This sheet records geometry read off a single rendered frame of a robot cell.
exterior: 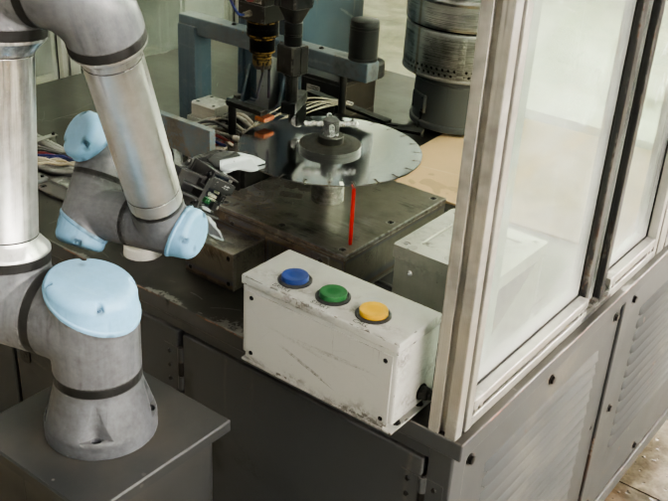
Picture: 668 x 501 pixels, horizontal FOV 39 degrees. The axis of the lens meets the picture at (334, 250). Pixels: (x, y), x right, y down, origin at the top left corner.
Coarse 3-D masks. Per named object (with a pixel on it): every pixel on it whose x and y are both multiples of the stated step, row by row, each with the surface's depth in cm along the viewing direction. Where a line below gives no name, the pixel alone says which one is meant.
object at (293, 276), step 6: (288, 270) 139; (294, 270) 139; (300, 270) 139; (282, 276) 137; (288, 276) 137; (294, 276) 137; (300, 276) 138; (306, 276) 138; (288, 282) 137; (294, 282) 136; (300, 282) 137; (306, 282) 138
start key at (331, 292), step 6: (324, 288) 135; (330, 288) 135; (336, 288) 135; (342, 288) 135; (324, 294) 133; (330, 294) 134; (336, 294) 134; (342, 294) 134; (324, 300) 133; (330, 300) 133; (336, 300) 133; (342, 300) 133
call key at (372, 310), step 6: (360, 306) 131; (366, 306) 131; (372, 306) 131; (378, 306) 131; (384, 306) 131; (360, 312) 130; (366, 312) 130; (372, 312) 130; (378, 312) 130; (384, 312) 130; (366, 318) 130; (372, 318) 129; (378, 318) 129; (384, 318) 130
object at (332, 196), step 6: (312, 186) 173; (318, 186) 172; (324, 186) 171; (312, 192) 174; (318, 192) 172; (324, 192) 172; (330, 192) 172; (336, 192) 172; (342, 192) 174; (312, 198) 174; (318, 198) 173; (324, 198) 172; (330, 198) 172; (336, 198) 173; (342, 198) 174; (324, 204) 173; (330, 204) 173; (336, 204) 173
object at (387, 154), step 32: (256, 128) 177; (288, 128) 178; (320, 128) 179; (352, 128) 180; (384, 128) 181; (288, 160) 165; (320, 160) 165; (352, 160) 166; (384, 160) 167; (416, 160) 168
